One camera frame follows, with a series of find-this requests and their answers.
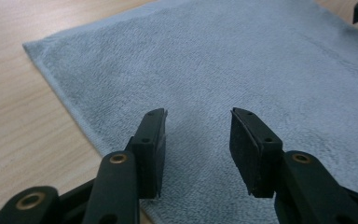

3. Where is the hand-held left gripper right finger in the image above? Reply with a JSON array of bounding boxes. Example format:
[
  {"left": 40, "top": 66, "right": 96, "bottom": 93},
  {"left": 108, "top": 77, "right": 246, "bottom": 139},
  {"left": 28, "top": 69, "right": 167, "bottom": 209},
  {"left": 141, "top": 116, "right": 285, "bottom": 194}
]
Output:
[{"left": 228, "top": 106, "right": 284, "bottom": 199}]

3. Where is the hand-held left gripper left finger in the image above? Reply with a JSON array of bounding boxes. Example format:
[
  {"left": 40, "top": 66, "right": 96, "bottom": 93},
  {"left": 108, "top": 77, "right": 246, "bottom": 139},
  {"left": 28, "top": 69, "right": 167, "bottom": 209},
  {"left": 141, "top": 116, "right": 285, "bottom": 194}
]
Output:
[{"left": 126, "top": 107, "right": 169, "bottom": 201}]

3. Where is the light blue towel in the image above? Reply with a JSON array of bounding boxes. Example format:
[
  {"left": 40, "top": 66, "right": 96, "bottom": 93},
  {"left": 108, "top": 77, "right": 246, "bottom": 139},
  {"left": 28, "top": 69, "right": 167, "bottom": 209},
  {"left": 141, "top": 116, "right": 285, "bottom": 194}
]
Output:
[{"left": 21, "top": 0, "right": 358, "bottom": 224}]

